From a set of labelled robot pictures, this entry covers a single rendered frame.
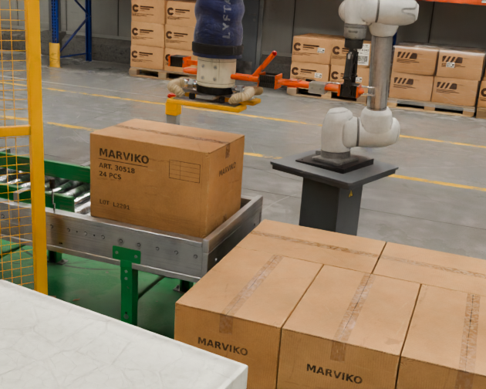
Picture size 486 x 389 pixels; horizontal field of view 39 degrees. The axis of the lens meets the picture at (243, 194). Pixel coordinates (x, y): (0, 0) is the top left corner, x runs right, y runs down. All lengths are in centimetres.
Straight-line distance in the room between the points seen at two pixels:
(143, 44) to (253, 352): 913
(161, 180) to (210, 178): 23
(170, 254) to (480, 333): 128
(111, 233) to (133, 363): 187
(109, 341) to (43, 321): 15
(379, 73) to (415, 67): 645
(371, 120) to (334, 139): 21
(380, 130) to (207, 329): 154
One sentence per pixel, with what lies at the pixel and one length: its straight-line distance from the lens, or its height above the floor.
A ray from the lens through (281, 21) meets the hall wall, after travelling 1168.
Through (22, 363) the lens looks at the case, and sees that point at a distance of 124.
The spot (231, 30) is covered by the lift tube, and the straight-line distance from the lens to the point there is 295.
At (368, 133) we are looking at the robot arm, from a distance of 353.
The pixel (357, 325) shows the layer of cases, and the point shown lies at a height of 54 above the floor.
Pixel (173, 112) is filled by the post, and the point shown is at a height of 95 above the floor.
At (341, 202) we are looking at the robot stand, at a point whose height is 58.
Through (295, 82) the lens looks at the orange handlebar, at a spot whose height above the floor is 125.
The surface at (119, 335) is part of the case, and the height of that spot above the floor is 102.
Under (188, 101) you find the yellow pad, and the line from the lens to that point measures 297.
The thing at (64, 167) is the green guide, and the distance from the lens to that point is 380.
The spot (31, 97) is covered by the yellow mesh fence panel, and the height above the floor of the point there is 113.
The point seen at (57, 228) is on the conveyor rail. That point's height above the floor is 52.
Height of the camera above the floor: 167
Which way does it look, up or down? 18 degrees down
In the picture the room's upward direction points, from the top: 4 degrees clockwise
